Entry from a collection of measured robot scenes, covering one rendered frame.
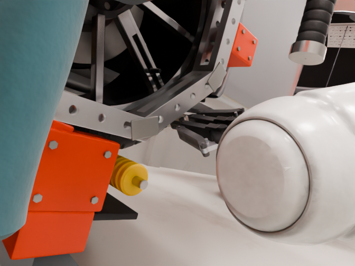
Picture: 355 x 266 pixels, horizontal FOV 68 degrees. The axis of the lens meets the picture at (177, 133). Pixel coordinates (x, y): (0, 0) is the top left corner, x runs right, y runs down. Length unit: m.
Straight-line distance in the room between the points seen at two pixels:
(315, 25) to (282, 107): 0.24
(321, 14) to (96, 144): 0.34
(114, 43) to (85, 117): 0.29
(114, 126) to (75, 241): 0.18
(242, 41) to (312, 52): 0.28
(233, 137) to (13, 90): 0.16
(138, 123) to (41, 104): 0.22
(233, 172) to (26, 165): 0.17
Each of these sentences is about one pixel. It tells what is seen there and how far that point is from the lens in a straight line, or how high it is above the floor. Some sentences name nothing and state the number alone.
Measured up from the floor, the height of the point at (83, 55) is 0.72.
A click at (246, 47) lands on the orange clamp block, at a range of 0.65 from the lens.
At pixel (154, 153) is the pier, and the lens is 4.92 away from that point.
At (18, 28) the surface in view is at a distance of 0.23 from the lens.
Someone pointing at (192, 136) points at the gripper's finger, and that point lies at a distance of 0.46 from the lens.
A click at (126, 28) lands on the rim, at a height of 0.78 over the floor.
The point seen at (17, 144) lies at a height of 0.56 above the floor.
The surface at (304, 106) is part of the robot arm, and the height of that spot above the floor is 0.64.
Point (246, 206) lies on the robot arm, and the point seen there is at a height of 0.57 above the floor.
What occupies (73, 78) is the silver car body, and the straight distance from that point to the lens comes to 2.36.
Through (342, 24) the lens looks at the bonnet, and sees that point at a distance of 3.65.
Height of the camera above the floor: 0.60
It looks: 2 degrees up
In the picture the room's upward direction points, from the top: 16 degrees clockwise
